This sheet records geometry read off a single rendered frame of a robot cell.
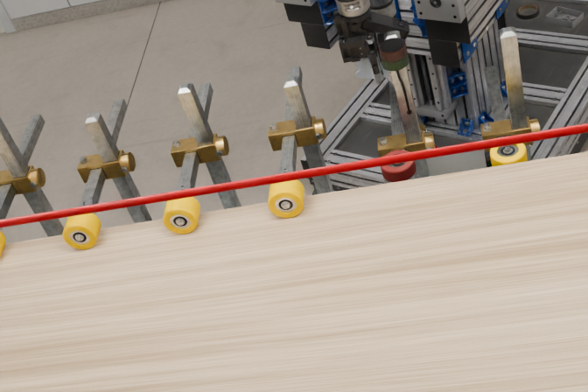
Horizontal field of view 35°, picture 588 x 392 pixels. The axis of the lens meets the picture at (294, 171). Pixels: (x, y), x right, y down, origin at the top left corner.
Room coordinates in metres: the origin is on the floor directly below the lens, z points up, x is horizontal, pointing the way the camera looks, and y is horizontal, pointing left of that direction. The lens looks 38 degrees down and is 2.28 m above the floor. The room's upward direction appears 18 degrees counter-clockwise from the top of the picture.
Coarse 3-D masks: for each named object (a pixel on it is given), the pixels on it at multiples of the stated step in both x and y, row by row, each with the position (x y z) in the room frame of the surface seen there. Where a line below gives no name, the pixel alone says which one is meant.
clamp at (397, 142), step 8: (384, 136) 1.79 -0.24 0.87; (392, 136) 1.78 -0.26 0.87; (400, 136) 1.77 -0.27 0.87; (424, 136) 1.74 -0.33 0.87; (432, 136) 1.73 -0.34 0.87; (392, 144) 1.75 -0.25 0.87; (400, 144) 1.74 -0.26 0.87; (408, 144) 1.73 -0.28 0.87; (416, 144) 1.72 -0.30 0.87; (424, 144) 1.71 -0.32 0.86; (432, 144) 1.71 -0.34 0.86; (384, 152) 1.74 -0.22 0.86
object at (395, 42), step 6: (384, 42) 1.72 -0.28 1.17; (390, 42) 1.71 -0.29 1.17; (396, 42) 1.70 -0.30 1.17; (402, 42) 1.69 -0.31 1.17; (384, 48) 1.69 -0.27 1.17; (390, 48) 1.69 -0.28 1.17; (396, 48) 1.68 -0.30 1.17; (396, 60) 1.67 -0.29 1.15; (396, 72) 1.69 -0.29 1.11; (402, 84) 1.71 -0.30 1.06; (408, 102) 1.72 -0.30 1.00; (408, 108) 1.72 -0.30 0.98
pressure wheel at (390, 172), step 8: (392, 152) 1.67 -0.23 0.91; (400, 152) 1.66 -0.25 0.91; (408, 152) 1.65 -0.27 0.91; (384, 168) 1.63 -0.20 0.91; (392, 168) 1.62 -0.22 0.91; (400, 168) 1.61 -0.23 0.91; (408, 168) 1.60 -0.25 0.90; (384, 176) 1.63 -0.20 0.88; (392, 176) 1.61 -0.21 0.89; (400, 176) 1.60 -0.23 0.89; (408, 176) 1.60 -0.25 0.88
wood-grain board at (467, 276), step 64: (384, 192) 1.55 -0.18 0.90; (448, 192) 1.49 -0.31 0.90; (512, 192) 1.42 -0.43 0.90; (576, 192) 1.36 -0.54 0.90; (0, 256) 1.78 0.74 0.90; (64, 256) 1.70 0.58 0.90; (128, 256) 1.63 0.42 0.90; (192, 256) 1.55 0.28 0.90; (256, 256) 1.49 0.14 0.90; (320, 256) 1.42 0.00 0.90; (384, 256) 1.36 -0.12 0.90; (448, 256) 1.31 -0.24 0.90; (512, 256) 1.25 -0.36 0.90; (576, 256) 1.20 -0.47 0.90; (0, 320) 1.56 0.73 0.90; (64, 320) 1.49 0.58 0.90; (128, 320) 1.43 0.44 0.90; (192, 320) 1.36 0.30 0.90; (256, 320) 1.31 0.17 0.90; (320, 320) 1.25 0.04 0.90; (384, 320) 1.20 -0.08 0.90; (448, 320) 1.15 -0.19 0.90; (512, 320) 1.10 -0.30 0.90; (576, 320) 1.05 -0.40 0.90; (0, 384) 1.37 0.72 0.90; (64, 384) 1.31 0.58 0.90; (128, 384) 1.25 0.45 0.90; (192, 384) 1.20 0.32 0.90; (256, 384) 1.15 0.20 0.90; (320, 384) 1.10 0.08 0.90; (384, 384) 1.06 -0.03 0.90; (448, 384) 1.01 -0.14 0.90; (512, 384) 0.97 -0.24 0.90; (576, 384) 0.93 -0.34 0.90
